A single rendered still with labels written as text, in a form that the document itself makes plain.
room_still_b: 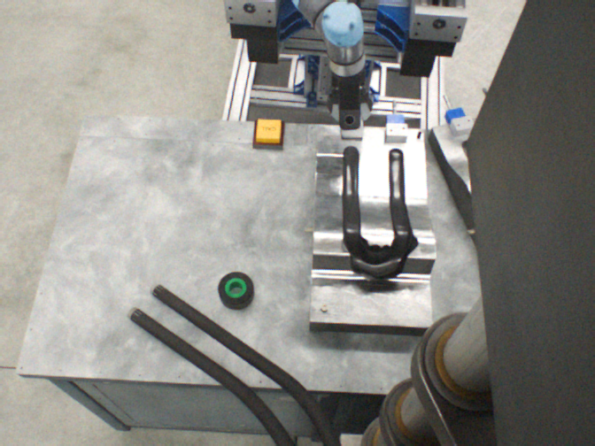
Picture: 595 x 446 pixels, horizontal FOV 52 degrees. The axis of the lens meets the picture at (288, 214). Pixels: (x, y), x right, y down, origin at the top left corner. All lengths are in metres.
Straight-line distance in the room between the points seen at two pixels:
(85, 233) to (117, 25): 1.75
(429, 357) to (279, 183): 1.00
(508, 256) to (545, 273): 0.05
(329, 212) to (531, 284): 1.13
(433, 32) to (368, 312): 0.78
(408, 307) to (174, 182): 0.65
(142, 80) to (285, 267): 1.64
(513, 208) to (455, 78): 2.63
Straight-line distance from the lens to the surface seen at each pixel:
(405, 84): 2.57
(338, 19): 1.21
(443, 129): 1.63
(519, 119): 0.30
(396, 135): 1.51
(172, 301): 1.39
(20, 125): 2.90
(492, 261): 0.33
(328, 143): 1.51
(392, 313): 1.36
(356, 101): 1.34
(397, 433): 0.85
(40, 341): 1.48
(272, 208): 1.52
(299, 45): 1.96
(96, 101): 2.87
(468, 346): 0.54
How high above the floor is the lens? 2.12
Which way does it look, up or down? 61 degrees down
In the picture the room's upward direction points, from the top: straight up
